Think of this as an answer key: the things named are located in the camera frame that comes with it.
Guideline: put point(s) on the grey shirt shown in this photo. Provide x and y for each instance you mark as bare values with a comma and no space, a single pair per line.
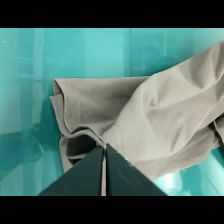
146,113

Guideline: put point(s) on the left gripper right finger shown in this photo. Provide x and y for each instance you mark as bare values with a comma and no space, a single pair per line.
128,178

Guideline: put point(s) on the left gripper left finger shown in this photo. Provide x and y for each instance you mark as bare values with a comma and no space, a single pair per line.
83,178

